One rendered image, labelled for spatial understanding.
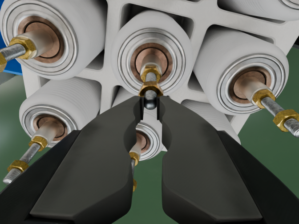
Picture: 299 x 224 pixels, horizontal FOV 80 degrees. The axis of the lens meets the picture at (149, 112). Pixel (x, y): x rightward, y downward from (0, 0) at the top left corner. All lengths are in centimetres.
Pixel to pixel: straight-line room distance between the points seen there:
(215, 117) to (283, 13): 15
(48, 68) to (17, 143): 55
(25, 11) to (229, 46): 22
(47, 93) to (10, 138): 50
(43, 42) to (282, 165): 78
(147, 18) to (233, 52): 10
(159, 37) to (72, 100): 14
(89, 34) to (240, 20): 19
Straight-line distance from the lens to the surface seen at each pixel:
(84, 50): 22
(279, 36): 32
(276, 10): 23
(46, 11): 22
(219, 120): 29
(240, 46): 23
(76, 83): 31
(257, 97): 21
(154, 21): 20
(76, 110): 26
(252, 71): 24
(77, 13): 22
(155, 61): 18
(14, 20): 24
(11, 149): 80
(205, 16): 28
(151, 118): 25
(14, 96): 65
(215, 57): 24
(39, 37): 21
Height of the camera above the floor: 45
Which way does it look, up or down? 58 degrees down
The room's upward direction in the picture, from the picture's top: 178 degrees counter-clockwise
